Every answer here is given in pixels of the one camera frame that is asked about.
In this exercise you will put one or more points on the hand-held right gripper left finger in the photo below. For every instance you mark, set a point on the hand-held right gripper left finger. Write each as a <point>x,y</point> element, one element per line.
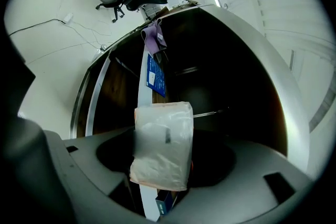
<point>78,162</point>

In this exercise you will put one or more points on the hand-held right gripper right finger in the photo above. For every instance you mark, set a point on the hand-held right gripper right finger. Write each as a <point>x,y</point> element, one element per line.
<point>252,165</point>

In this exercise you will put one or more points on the clear plastic item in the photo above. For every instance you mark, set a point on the clear plastic item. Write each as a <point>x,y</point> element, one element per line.
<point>162,144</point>

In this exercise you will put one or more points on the dark blue carton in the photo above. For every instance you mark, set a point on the dark blue carton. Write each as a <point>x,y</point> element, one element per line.
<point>164,203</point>

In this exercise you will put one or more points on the blue flat box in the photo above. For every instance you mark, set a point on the blue flat box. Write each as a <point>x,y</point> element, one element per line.
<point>157,78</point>

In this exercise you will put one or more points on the purple cloth packet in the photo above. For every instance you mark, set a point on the purple cloth packet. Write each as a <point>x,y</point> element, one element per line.
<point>153,38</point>

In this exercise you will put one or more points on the white power strip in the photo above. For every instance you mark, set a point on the white power strip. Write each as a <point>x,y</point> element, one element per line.
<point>68,17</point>

